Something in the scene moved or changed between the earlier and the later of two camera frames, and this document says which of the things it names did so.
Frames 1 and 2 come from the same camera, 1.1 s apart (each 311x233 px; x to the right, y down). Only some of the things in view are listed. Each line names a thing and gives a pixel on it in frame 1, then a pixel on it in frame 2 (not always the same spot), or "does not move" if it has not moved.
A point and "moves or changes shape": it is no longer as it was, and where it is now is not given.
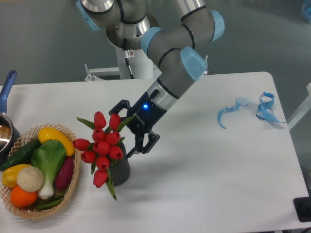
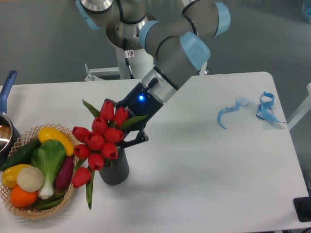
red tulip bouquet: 104,149 moves or changes shape
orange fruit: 23,198 does not move
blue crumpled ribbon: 267,102 does not move
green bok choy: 48,156 does not move
